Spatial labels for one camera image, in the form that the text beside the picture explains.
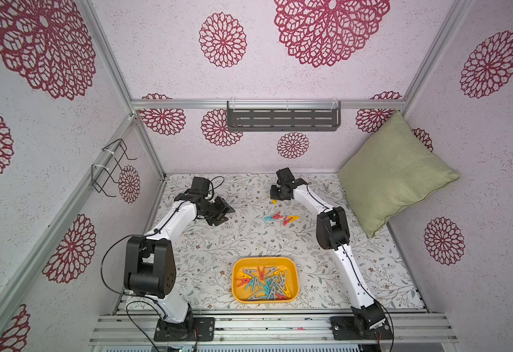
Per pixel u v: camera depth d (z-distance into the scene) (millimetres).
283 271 852
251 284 824
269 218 1027
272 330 747
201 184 715
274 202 1088
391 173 856
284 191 870
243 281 833
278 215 1032
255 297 801
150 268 463
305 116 947
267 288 814
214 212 779
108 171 762
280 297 796
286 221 1021
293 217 1030
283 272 849
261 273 856
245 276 849
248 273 853
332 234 695
